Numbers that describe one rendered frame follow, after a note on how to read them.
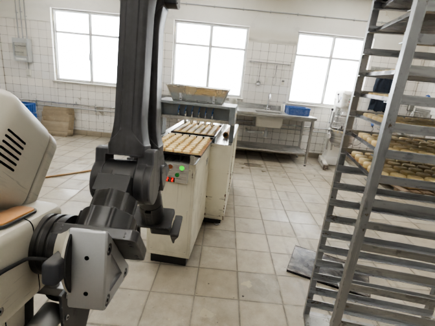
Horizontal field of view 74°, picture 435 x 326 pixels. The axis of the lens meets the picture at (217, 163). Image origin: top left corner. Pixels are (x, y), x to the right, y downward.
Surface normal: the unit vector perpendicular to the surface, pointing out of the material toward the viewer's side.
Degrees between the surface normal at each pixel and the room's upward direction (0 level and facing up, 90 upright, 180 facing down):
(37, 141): 90
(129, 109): 79
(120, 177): 37
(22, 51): 90
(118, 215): 48
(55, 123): 67
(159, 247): 90
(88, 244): 82
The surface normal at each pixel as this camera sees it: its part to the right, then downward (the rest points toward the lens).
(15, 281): 1.00, 0.10
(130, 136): -0.03, 0.11
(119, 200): 0.57, -0.45
